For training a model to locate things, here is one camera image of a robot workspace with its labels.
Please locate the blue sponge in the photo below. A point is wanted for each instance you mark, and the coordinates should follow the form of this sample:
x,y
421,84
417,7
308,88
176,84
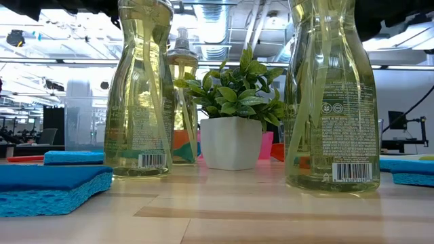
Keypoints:
x,y
51,189
73,158
413,179
386,165

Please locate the silver ceiling duct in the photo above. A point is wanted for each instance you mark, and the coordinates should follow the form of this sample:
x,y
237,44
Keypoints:
x,y
213,30

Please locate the pink plastic bin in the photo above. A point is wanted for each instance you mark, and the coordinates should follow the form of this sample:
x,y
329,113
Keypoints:
x,y
266,145

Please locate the black ceiling device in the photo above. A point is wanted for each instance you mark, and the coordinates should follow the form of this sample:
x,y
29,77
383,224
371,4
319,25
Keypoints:
x,y
15,38

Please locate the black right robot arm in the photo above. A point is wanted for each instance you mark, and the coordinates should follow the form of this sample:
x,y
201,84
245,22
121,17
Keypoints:
x,y
373,17

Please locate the green plant in white pot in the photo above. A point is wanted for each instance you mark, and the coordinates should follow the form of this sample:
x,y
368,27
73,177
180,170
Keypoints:
x,y
230,142

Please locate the black monitor on arm stand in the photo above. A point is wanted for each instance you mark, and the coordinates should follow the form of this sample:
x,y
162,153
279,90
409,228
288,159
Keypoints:
x,y
397,120

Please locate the red dish brush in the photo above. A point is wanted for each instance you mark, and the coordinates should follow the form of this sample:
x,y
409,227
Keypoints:
x,y
278,152
25,158

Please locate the black partition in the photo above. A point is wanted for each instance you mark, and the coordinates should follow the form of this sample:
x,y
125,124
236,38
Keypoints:
x,y
53,125

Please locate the gray office chair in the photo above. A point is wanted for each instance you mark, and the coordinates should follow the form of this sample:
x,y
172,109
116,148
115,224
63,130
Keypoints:
x,y
47,136

